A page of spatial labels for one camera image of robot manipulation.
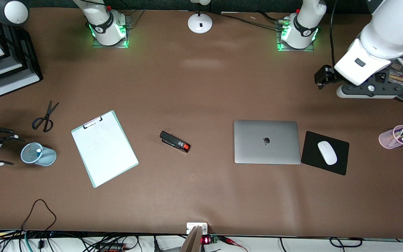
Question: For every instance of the grey brown camera post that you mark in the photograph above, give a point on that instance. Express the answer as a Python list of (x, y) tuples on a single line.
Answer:
[(192, 243)]

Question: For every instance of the mint green clipboard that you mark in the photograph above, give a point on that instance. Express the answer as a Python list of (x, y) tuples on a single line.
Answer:
[(114, 113)]

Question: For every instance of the black stacked document tray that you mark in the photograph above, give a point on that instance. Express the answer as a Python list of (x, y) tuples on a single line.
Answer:
[(30, 70)]

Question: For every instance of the light blue mesh pen cup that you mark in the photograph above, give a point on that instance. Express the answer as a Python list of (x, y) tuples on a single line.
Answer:
[(47, 157)]

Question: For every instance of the white lamp base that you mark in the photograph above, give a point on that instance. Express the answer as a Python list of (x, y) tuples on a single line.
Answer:
[(199, 24)]

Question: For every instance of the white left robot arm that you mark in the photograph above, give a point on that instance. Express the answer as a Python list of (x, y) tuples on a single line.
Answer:
[(390, 28)]

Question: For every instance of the black mouse pad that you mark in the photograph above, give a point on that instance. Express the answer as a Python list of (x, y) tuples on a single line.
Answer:
[(310, 157)]

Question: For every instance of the red LED display module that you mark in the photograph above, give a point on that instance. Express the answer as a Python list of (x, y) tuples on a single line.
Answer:
[(205, 240)]

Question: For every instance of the yellow marker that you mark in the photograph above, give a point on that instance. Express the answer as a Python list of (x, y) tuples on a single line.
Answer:
[(402, 79)]

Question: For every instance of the black blue scissors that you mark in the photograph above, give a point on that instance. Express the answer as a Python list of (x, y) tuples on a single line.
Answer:
[(49, 112)]

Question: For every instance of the white computer mouse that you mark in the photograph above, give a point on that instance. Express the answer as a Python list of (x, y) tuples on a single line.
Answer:
[(327, 152)]

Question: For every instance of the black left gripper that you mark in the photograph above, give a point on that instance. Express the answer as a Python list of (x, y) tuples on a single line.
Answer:
[(324, 75)]

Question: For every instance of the pink mesh pen cup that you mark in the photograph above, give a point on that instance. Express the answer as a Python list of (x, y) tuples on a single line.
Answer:
[(385, 140)]

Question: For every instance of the black stapler with red end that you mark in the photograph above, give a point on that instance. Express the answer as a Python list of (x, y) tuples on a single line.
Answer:
[(173, 140)]

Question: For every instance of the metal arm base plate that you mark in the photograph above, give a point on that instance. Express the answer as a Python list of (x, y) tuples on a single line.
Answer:
[(117, 45), (292, 50)]

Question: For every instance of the small white box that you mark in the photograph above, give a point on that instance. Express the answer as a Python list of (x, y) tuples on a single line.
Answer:
[(203, 229)]

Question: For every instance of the white paper sheet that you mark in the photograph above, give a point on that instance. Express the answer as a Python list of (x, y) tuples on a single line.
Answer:
[(110, 157)]

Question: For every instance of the silver laptop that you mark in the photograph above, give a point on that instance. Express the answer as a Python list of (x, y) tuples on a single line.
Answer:
[(268, 140)]

